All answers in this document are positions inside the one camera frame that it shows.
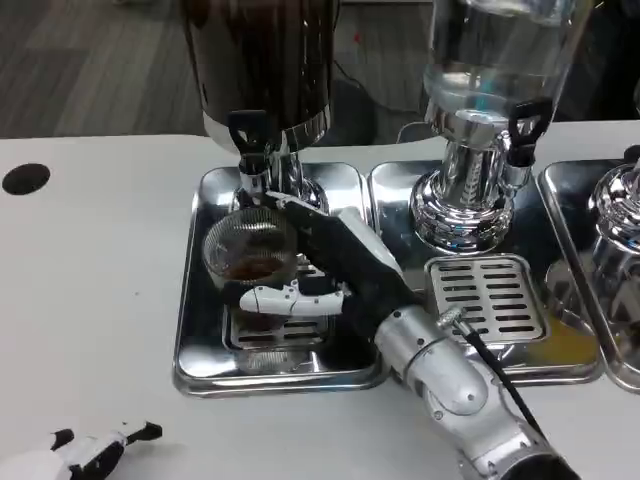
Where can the clear ribbed glass cup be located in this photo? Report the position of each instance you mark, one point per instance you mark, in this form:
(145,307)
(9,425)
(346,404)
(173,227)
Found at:
(245,250)

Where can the steel tray under clear dispenser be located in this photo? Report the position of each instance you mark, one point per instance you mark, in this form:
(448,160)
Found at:
(400,200)

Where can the steel tray under dark dispenser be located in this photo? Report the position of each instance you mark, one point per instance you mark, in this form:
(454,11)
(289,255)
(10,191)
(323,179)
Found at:
(200,325)

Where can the chrome dispenser pedestal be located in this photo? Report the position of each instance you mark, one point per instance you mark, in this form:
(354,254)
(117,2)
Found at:
(617,215)

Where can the steel drip grid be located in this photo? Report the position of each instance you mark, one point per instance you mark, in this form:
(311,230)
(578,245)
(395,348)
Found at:
(485,295)
(295,332)

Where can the black round floor base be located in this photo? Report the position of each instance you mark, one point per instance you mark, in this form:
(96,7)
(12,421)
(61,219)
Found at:
(355,115)

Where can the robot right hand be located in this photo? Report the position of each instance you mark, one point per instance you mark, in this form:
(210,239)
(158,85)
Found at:
(350,265)

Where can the black tap of dark dispenser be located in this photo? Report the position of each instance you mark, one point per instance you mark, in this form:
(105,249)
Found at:
(247,130)

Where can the dark coffee drink dispenser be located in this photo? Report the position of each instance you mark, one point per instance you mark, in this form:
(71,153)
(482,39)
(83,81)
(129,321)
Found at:
(260,60)

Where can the black tap of clear dispenser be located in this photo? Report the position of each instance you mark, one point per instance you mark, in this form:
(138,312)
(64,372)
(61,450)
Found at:
(525,125)

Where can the clear water drink dispenser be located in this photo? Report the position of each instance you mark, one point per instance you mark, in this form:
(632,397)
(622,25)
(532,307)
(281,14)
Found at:
(480,75)

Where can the steel tray at picture edge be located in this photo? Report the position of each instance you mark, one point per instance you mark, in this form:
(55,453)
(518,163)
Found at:
(565,200)

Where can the black round table grommet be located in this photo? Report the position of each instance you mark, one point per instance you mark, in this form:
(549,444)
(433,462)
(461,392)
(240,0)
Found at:
(26,178)

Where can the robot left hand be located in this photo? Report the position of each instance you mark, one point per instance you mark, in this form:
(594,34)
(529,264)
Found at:
(45,460)

